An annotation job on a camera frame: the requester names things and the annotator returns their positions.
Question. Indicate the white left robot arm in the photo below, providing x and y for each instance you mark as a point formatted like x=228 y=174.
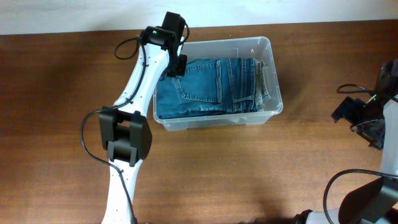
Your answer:
x=125 y=131

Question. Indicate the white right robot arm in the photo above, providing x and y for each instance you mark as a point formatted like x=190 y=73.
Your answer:
x=373 y=202

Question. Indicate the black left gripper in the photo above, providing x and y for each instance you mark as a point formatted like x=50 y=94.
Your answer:
x=179 y=66

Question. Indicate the clear plastic storage bin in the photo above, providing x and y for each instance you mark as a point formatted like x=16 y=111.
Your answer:
x=258 y=48

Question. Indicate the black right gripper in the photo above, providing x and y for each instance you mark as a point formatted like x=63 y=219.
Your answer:
x=345 y=109

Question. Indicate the dark blue jeans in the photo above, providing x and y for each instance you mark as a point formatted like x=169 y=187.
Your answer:
x=209 y=87

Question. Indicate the light blue jeans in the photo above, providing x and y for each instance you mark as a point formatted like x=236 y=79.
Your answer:
x=261 y=93

